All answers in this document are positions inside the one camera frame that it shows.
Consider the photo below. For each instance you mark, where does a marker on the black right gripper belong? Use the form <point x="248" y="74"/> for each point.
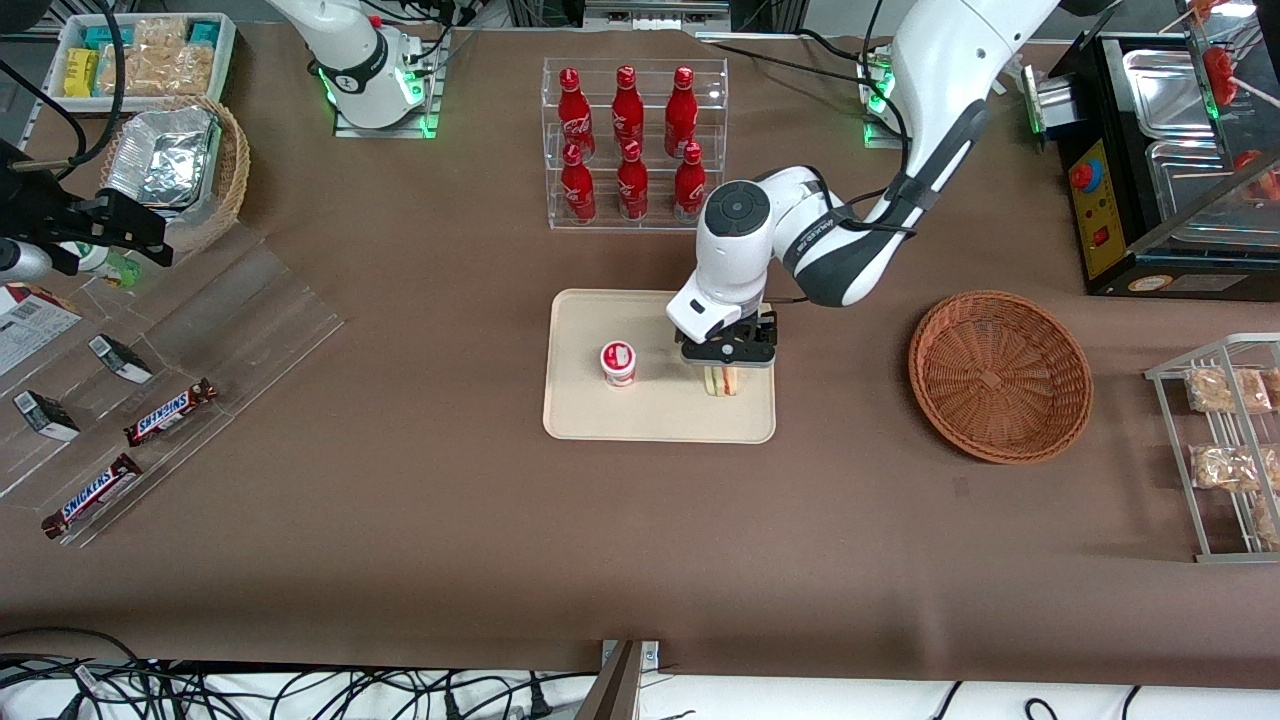
<point x="40" y="213"/>

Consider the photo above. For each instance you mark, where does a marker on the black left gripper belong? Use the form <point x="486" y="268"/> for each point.
<point x="757" y="336"/>

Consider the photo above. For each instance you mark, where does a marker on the triangle sandwich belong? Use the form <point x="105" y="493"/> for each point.
<point x="724" y="382"/>

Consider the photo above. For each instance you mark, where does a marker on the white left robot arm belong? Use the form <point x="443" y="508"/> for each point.
<point x="740" y="250"/>

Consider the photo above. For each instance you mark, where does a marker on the tan wicker basket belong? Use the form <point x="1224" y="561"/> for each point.
<point x="235" y="165"/>

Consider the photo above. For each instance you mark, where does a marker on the beige plastic tray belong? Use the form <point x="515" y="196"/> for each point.
<point x="600" y="410"/>

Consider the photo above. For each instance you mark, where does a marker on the round brown wicker basket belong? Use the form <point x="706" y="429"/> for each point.
<point x="1000" y="375"/>

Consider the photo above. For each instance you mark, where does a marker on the steel warmer tray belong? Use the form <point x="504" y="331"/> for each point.
<point x="1180" y="175"/>
<point x="1165" y="95"/>

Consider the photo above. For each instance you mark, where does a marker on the green bottle white cap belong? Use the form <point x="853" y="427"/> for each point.
<point x="112" y="266"/>

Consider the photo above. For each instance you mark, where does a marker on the small black box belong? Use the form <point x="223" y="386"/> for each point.
<point x="120" y="359"/>
<point x="46" y="415"/>

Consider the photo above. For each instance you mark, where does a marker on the white red cardboard box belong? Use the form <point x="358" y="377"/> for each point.
<point x="30" y="325"/>

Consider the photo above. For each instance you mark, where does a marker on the silver foil container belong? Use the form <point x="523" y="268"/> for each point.
<point x="160" y="155"/>

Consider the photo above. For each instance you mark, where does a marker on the white red yogurt cup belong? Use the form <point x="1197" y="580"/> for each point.
<point x="618" y="362"/>

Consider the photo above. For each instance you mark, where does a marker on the clear acrylic bottle rack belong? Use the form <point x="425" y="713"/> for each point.
<point x="650" y="225"/>

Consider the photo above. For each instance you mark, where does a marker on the clear acrylic stepped stand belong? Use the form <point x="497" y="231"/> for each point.
<point x="250" y="320"/>

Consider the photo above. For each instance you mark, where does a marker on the brown snickers bar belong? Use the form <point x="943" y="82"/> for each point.
<point x="92" y="495"/>
<point x="170" y="412"/>

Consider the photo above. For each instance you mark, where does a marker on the red cola bottle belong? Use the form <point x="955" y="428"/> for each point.
<point x="689" y="185"/>
<point x="577" y="110"/>
<point x="681" y="110"/>
<point x="632" y="188"/>
<point x="628" y="105"/>
<point x="578" y="190"/>

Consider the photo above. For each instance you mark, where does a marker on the yellow snack pack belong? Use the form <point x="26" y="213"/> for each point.
<point x="80" y="72"/>

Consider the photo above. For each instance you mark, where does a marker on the clear cracker bag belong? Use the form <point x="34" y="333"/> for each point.
<point x="160" y="33"/>
<point x="165" y="70"/>

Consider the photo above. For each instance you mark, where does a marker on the teal snack pack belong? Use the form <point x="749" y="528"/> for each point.
<point x="203" y="32"/>
<point x="100" y="37"/>

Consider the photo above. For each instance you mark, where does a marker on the white plastic snack bin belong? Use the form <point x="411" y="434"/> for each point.
<point x="228" y="50"/>

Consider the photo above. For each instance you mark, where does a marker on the red emergency stop button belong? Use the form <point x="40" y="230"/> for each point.
<point x="1082" y="177"/>

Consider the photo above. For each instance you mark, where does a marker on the silver metal fixture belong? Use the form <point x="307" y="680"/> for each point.
<point x="1052" y="100"/>

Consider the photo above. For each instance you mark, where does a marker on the black food warmer appliance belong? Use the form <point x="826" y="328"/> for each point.
<point x="1125" y="170"/>

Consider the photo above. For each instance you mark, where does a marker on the clear bag brown snack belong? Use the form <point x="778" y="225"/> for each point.
<point x="1268" y="520"/>
<point x="1215" y="390"/>
<point x="1225" y="468"/>

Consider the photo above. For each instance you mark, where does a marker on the red food on skewer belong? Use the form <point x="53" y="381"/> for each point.
<point x="1218" y="75"/>

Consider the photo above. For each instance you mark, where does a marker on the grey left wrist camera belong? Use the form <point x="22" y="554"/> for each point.
<point x="700" y="315"/>

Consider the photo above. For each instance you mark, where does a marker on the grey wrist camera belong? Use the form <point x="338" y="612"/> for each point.
<point x="22" y="262"/>
<point x="700" y="315"/>

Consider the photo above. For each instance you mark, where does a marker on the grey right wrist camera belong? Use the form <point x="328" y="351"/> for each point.
<point x="22" y="262"/>

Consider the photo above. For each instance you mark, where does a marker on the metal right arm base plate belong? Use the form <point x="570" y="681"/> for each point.
<point x="385" y="132"/>

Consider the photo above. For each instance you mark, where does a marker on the metal table bracket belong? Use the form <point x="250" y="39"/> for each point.
<point x="625" y="680"/>

